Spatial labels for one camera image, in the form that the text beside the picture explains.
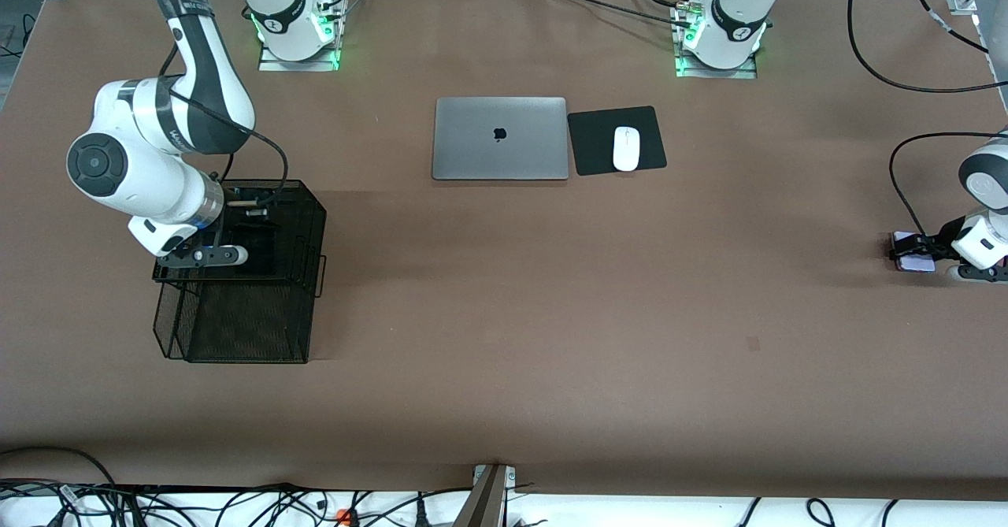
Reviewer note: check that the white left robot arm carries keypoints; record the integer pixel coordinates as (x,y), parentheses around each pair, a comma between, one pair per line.
(736,23)

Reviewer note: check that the white lavender card box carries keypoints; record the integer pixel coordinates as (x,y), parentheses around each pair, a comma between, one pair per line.
(917,267)

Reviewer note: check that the black mouse pad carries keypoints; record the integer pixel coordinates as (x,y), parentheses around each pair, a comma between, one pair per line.
(591,141)

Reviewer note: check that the grey metal table bracket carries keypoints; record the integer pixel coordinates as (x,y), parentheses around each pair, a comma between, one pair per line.
(488,499)

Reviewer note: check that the white computer mouse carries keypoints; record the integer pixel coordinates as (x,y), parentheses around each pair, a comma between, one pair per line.
(626,149)

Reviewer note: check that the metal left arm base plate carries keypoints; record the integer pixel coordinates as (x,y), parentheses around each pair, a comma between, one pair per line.
(744,72)

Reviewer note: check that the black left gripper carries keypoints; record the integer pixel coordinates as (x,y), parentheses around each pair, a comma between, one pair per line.
(939,246)

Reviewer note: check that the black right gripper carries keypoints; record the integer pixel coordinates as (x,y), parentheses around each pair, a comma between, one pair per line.
(237,218)

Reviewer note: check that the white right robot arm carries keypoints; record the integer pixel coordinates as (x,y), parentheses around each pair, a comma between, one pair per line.
(142,172)

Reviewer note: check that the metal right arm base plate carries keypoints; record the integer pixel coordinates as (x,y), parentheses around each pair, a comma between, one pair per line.
(299,64)

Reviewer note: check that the grey closed laptop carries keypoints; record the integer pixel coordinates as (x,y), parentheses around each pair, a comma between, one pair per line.
(500,137)

